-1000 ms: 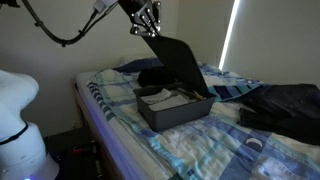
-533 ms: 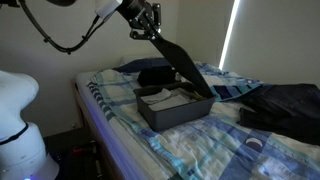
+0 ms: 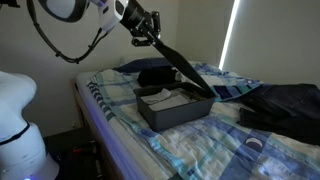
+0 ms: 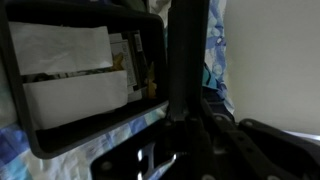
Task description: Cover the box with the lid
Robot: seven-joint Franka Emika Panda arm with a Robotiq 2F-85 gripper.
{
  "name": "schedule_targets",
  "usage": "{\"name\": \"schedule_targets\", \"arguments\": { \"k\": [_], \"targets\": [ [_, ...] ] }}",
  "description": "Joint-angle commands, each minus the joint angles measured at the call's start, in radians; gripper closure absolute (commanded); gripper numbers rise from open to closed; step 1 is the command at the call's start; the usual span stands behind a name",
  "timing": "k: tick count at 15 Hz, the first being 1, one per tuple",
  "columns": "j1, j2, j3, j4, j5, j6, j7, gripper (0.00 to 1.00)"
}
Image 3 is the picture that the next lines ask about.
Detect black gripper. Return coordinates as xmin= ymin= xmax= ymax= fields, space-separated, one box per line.
xmin=119 ymin=0 xmax=162 ymax=48

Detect black box lid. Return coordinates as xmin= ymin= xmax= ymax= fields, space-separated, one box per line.
xmin=153 ymin=37 xmax=216 ymax=98

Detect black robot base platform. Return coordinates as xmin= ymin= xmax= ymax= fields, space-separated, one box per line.
xmin=43 ymin=128 xmax=108 ymax=180

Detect dark grey plastic box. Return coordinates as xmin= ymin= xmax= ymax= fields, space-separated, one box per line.
xmin=133 ymin=81 xmax=217 ymax=133

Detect blue checked duvet cover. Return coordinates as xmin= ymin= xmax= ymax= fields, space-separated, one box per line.
xmin=87 ymin=59 xmax=320 ymax=180

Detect crumpled white paper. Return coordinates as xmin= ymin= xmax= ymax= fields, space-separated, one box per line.
xmin=140 ymin=88 xmax=173 ymax=105

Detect flat white paper sheet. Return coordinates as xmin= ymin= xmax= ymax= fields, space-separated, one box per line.
xmin=148 ymin=94 xmax=190 ymax=112

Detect white cloth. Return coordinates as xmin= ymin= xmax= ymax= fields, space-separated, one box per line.
xmin=194 ymin=70 xmax=225 ymax=88

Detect white mattress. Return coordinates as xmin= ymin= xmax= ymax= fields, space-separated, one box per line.
xmin=74 ymin=70 xmax=174 ymax=180

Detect white window blind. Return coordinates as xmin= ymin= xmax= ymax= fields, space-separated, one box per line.
xmin=221 ymin=0 xmax=320 ymax=86

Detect dark blue jeans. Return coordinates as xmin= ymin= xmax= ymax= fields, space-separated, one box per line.
xmin=238 ymin=83 xmax=320 ymax=146

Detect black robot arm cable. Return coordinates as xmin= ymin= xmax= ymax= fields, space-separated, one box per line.
xmin=26 ymin=0 xmax=112 ymax=64

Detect wooden bed frame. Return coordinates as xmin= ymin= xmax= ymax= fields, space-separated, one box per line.
xmin=72 ymin=81 xmax=124 ymax=180

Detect black bracket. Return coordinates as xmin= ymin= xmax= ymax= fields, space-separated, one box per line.
xmin=0 ymin=0 xmax=20 ymax=8

